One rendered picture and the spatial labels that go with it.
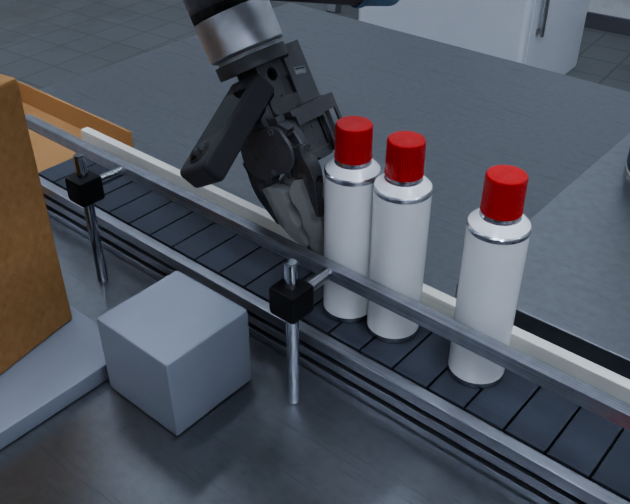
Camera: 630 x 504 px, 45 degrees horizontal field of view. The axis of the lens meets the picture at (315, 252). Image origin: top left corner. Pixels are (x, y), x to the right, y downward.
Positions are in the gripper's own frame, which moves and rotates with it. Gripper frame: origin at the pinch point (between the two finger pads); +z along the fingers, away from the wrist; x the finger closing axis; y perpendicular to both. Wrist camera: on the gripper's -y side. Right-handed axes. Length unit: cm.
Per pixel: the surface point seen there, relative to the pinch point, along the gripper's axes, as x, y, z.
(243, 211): 13.5, 3.9, -4.7
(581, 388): -26.7, -3.8, 12.3
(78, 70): 280, 145, -54
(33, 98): 67, 13, -29
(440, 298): -9.8, 4.0, 7.9
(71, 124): 59, 13, -23
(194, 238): 17.9, -0.9, -4.0
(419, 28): 138, 213, -11
